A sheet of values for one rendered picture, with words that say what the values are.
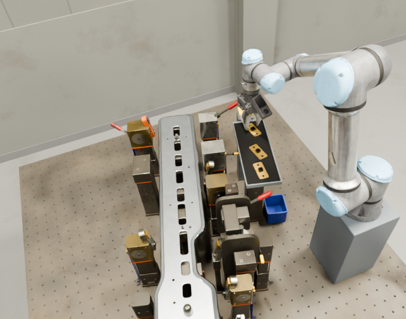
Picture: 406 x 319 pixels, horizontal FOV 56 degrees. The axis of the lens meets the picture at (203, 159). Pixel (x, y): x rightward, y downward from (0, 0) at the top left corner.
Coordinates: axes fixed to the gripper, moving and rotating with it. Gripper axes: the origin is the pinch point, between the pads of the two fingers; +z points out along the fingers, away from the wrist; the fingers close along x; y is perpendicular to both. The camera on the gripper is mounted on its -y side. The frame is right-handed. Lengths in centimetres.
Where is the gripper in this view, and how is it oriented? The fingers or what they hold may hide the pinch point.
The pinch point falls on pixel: (252, 126)
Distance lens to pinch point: 166.8
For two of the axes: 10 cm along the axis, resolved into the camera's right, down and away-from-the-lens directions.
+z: 0.7, 6.7, 7.4
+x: -8.8, 3.9, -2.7
